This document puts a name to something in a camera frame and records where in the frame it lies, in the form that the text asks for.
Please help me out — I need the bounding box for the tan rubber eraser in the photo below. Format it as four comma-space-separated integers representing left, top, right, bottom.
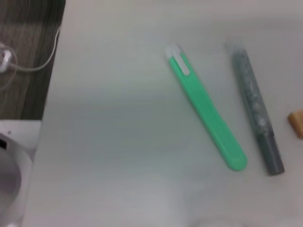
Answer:
287, 110, 303, 139

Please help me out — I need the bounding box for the white cable with plug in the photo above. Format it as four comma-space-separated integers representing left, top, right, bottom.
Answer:
0, 27, 61, 92

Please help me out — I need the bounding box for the grey glitter pen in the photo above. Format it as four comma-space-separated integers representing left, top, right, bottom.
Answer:
224, 42, 285, 177

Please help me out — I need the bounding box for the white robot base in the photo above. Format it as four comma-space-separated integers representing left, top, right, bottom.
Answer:
0, 119, 43, 227

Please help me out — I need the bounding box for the green plastic pen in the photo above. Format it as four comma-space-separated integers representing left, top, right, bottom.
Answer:
165, 43, 248, 171

